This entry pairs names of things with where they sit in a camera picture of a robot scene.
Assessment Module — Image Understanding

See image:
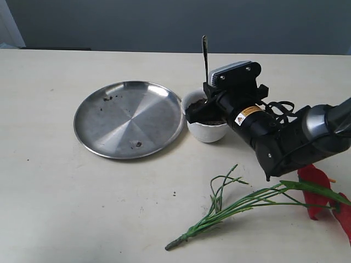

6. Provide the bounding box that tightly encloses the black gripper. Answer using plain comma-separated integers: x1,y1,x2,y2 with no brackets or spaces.
185,78,280,145

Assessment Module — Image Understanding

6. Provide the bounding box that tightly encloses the silver metal spoon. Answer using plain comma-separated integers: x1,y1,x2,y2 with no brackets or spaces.
202,35,208,83

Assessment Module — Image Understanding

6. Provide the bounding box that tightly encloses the red artificial flower with stem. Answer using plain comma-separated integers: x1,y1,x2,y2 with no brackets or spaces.
165,164,350,251

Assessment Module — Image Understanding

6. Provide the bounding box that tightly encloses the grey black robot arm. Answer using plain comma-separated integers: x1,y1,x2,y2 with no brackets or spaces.
185,66,350,179

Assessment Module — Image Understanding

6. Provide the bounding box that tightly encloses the white bowl of soil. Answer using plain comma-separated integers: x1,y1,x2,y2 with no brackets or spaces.
181,88,229,143

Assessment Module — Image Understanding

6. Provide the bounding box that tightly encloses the round steel plate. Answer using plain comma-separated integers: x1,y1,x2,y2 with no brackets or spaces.
73,81,186,160

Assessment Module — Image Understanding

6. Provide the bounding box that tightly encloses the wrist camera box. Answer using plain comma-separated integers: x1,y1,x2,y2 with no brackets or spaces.
208,60,262,89

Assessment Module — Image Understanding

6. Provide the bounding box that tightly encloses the black cable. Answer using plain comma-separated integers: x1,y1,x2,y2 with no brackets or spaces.
260,100,296,129

